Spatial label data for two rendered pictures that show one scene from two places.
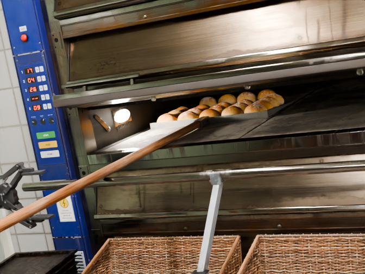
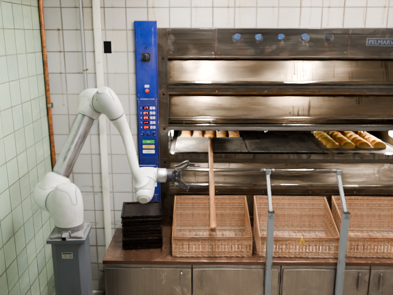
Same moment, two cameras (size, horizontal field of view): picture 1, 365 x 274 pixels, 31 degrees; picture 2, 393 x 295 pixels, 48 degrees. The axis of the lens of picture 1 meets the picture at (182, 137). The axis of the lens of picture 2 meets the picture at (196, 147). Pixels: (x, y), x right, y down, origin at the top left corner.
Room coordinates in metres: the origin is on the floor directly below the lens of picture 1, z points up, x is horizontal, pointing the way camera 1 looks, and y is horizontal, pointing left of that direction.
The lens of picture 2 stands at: (-0.51, 1.65, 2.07)
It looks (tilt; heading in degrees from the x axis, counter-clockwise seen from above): 14 degrees down; 333
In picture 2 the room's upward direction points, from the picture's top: straight up
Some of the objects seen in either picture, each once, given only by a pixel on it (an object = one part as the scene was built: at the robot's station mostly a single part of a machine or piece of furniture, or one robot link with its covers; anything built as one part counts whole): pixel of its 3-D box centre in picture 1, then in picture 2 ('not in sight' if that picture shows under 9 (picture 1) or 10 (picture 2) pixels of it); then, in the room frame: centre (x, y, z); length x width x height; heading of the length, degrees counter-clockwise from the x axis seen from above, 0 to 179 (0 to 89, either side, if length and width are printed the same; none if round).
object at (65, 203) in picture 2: not in sight; (66, 203); (1.85, 1.26, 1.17); 0.18 x 0.16 x 0.22; 18
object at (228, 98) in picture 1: (227, 99); not in sight; (3.25, -0.25, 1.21); 0.10 x 0.07 x 0.05; 61
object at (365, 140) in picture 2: not in sight; (346, 137); (2.22, -1.15, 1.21); 0.61 x 0.48 x 0.06; 153
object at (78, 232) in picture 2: not in sight; (68, 228); (1.82, 1.27, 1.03); 0.22 x 0.18 x 0.06; 156
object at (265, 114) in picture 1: (222, 112); (210, 133); (2.91, -0.19, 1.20); 0.55 x 0.36 x 0.03; 62
